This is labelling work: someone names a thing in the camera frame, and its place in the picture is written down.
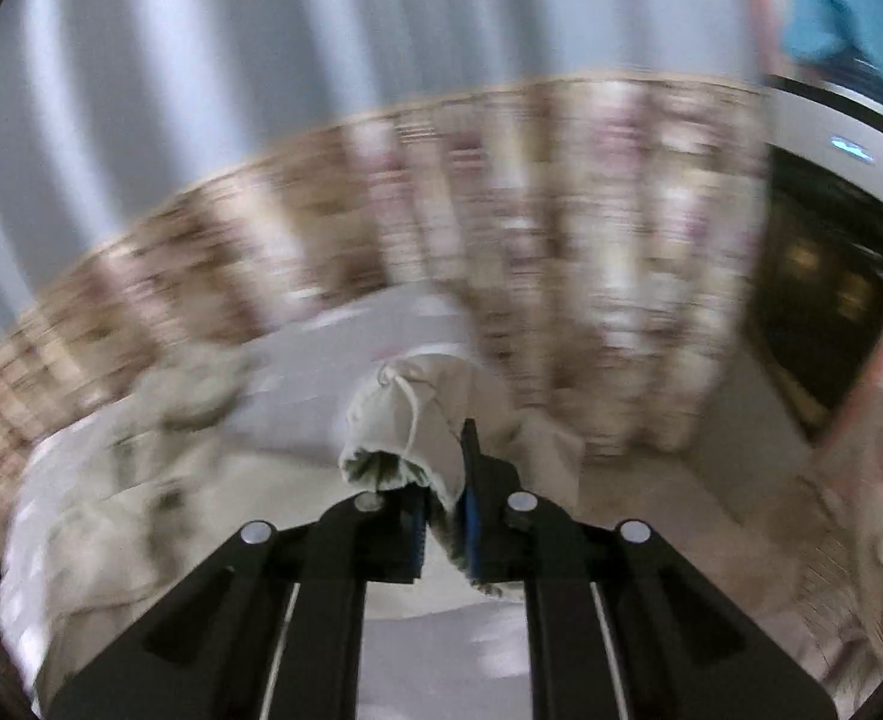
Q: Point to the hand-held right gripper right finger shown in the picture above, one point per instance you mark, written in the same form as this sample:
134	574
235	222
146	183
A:
472	532

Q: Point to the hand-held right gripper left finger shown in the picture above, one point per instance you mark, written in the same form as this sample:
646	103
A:
416	534

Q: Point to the cream large garment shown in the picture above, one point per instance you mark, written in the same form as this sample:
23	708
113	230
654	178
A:
419	397

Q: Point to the white bed sheet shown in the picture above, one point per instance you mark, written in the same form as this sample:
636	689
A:
441	660

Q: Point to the grey curtain with floral hem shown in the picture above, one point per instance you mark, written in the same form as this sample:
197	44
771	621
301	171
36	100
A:
351	187

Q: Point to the beige patterned cloth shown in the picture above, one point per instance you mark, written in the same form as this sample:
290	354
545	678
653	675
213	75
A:
861	540

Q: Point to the white appliance with black door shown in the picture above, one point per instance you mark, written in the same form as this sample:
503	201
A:
824	292

